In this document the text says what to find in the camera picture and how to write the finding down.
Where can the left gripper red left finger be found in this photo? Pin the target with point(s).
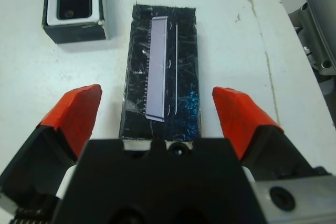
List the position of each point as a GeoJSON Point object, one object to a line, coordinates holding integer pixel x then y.
{"type": "Point", "coordinates": [68, 119]}

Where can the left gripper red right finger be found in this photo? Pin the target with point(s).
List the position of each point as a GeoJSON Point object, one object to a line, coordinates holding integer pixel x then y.
{"type": "Point", "coordinates": [244, 121]}

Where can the black camera box lid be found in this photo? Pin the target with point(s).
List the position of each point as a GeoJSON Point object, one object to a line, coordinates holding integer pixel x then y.
{"type": "Point", "coordinates": [183, 64]}

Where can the camera box base, white insert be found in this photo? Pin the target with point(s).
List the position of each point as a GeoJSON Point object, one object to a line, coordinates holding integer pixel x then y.
{"type": "Point", "coordinates": [76, 33]}

